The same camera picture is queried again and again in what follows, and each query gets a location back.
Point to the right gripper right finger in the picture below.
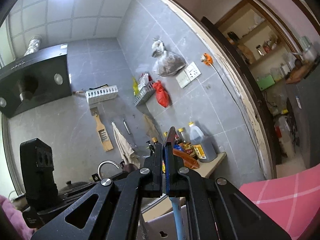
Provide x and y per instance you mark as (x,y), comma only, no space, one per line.
(176,184)

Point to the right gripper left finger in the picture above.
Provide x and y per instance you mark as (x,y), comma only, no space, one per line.
(153,188)

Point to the blue handled spoon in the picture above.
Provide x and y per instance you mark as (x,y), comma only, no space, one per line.
(175,201)

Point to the orange snack packet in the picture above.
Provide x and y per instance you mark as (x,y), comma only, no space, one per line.
(188,161)

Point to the hanging beige towel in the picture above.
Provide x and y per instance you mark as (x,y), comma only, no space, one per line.
(127,153)

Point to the white perforated utensil holder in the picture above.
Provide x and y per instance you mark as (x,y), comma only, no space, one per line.
(162,227)

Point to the chrome faucet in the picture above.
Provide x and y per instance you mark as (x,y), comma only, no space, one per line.
(107,169)

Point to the wooden grater board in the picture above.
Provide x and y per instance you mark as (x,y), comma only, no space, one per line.
(101,130)

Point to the large oil jug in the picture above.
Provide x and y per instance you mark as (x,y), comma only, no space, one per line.
(202,144)

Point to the red plastic bag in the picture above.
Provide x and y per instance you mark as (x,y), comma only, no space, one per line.
(162,96)

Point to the black range hood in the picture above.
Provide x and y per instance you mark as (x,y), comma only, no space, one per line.
(34,80)

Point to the pink checked tablecloth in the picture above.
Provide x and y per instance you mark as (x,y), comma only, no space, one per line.
(292,201)

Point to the green box on shelf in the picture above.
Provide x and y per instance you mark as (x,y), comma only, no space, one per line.
(265,82)

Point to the grey cabinet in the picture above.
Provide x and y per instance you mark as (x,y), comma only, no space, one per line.
(304,99)

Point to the grey wall basket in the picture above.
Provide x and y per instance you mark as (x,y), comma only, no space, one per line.
(144,94)

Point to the white wall rack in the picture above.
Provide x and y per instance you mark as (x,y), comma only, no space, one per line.
(101,94)

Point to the wall socket plate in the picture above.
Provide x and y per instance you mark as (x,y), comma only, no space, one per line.
(189,74)

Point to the clear bag on wall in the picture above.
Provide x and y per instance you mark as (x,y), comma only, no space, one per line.
(167,63)

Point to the orange wall hook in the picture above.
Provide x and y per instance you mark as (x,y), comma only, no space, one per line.
(207,59)

